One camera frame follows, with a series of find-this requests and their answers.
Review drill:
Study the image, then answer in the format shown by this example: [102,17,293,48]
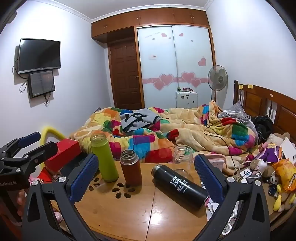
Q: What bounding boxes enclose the grey striped pillow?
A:
[218,100,260,139]

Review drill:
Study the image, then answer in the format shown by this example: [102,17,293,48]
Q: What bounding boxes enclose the yellow snack bag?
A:
[271,159,296,193]

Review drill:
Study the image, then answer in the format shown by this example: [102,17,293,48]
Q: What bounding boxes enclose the purple doll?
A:
[260,143,282,163]

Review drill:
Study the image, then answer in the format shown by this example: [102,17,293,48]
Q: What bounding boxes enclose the green cup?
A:
[90,133,120,182]

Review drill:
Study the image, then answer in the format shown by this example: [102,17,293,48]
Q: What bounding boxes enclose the wooden bed headboard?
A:
[232,80,296,138]

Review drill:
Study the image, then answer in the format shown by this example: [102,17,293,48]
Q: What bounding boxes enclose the wooden wardrobe with heart stickers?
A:
[91,7,217,110]

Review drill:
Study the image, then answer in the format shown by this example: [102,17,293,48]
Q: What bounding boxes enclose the black cup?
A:
[151,164,209,211]

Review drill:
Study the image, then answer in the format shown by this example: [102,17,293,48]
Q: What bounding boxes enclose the red box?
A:
[43,138,81,173]

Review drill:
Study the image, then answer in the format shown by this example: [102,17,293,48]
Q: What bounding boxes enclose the black cloth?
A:
[253,115,275,142]

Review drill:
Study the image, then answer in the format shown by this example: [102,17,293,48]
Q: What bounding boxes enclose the white paper box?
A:
[279,137,296,163]

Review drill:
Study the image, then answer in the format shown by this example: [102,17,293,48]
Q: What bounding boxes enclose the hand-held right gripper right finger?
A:
[193,153,271,241]

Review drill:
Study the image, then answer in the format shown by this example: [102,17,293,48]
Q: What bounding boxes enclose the colourful patchwork blanket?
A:
[69,100,261,176]

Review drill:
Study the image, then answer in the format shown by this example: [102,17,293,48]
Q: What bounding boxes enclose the yellow plush toy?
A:
[272,184,296,212]

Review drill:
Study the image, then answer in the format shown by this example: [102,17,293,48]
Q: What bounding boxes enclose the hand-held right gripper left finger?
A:
[22,153,102,241]

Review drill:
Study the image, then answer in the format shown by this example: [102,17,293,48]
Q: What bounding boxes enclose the clear glass cup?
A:
[172,145,197,184]

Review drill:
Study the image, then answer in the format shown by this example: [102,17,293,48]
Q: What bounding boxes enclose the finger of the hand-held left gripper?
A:
[0,131,42,159]
[13,141,59,173]

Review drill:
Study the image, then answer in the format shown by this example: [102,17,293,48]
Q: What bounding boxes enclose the grey and black garment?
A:
[120,108,163,133]

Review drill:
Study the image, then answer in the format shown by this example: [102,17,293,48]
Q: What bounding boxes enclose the brown wooden door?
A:
[107,27,142,111]

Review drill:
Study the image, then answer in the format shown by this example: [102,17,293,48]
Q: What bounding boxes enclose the standing fan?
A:
[207,65,229,103]

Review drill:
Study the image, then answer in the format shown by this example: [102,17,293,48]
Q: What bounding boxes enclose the pink phone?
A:
[204,154,226,173]

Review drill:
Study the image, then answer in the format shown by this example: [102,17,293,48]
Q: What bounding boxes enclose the yellow foam tube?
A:
[40,126,67,147]

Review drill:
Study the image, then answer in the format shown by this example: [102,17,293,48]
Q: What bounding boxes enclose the brown cup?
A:
[119,149,143,187]

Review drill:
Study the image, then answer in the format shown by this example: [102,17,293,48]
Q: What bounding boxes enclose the small white bottle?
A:
[256,159,269,170]

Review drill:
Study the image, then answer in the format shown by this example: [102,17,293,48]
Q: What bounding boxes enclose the black television cable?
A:
[12,57,26,93]

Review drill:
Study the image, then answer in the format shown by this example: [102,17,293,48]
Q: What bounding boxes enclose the small black wall monitor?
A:
[27,70,56,100]

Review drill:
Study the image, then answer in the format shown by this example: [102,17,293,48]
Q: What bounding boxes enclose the white bedside cabinet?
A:
[175,90,199,109]

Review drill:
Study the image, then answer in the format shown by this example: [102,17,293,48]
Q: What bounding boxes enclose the black wall television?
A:
[18,38,61,75]

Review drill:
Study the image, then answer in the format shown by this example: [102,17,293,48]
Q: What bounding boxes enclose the beige plush toy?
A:
[267,132,291,147]

